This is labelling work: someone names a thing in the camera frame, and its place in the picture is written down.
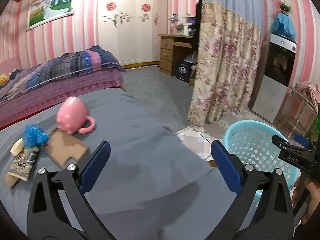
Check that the wooden desk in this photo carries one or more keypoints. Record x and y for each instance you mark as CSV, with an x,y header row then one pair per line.
x,y
173,49

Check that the black box under desk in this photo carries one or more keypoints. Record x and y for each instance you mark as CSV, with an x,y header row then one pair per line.
x,y
183,70

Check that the desk lamp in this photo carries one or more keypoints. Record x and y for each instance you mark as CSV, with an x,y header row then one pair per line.
x,y
172,19

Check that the pink cloth on rack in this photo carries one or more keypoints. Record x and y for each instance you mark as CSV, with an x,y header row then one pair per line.
x,y
311,91

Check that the blue cloth on dispenser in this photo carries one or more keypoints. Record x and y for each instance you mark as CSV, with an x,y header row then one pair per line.
x,y
283,25

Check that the yellow plush duck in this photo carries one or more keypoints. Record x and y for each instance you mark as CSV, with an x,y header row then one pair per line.
x,y
3,79

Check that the pink pig mug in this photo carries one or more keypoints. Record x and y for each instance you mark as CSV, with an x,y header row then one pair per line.
x,y
73,117

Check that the black white water dispenser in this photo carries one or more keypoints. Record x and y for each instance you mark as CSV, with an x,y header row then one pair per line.
x,y
276,77

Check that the floral curtain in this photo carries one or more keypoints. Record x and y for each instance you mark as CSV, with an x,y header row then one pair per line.
x,y
227,64

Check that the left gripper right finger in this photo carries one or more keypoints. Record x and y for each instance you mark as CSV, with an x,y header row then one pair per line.
x,y
262,208

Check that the small potted plant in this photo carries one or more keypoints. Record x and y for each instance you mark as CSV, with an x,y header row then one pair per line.
x,y
285,8

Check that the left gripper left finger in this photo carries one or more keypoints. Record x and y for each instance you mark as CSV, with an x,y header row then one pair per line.
x,y
46,216

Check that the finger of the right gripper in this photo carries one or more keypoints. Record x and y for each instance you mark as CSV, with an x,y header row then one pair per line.
x,y
305,142
279,142

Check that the framed wedding picture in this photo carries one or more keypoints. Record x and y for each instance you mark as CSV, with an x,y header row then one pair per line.
x,y
44,11

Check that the blue plastic waste basket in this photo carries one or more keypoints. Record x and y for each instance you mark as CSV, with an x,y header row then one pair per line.
x,y
251,141

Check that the bed with plaid quilt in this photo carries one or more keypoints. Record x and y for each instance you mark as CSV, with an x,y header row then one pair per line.
x,y
30,91

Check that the pink headboard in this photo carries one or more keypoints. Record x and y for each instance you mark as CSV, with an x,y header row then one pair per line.
x,y
8,66

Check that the blue plastic bag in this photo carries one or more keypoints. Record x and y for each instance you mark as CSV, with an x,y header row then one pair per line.
x,y
34,136

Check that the white wardrobe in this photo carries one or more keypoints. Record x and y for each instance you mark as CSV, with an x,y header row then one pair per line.
x,y
131,29

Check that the grey blue table cloth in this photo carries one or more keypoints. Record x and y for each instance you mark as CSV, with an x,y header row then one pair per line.
x,y
152,187

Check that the metal wire rack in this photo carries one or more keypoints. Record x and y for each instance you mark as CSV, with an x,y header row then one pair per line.
x,y
296,115

